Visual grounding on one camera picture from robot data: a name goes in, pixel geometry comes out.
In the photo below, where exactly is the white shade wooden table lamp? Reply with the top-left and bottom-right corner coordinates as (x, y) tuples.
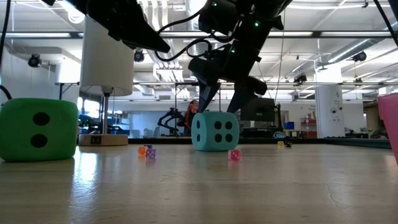
(78, 15), (135, 147)

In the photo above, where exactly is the large green foam die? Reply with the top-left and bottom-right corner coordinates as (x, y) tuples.
(0, 98), (79, 162)

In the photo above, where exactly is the person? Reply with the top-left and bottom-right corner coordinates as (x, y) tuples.
(183, 99), (200, 137)

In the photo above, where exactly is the small pink die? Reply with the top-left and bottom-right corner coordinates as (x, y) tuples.
(228, 149), (242, 162)

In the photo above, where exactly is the white building pillar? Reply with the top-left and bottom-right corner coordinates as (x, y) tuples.
(315, 63), (345, 139)

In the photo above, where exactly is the black monitor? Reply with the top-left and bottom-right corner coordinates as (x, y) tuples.
(241, 96), (277, 123)

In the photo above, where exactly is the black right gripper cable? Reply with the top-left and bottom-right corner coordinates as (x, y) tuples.
(154, 6), (237, 62)

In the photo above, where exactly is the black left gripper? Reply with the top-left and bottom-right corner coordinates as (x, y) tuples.
(67, 0), (171, 53)

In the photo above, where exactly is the large teal foam die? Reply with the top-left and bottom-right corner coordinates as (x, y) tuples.
(191, 111), (240, 152)

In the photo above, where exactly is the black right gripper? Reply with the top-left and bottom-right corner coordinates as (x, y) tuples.
(188, 43), (267, 113)

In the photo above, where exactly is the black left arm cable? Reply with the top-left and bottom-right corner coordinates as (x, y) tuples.
(0, 84), (12, 100)

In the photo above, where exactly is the black rig light bar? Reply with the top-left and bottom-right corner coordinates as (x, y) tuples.
(0, 30), (398, 39)

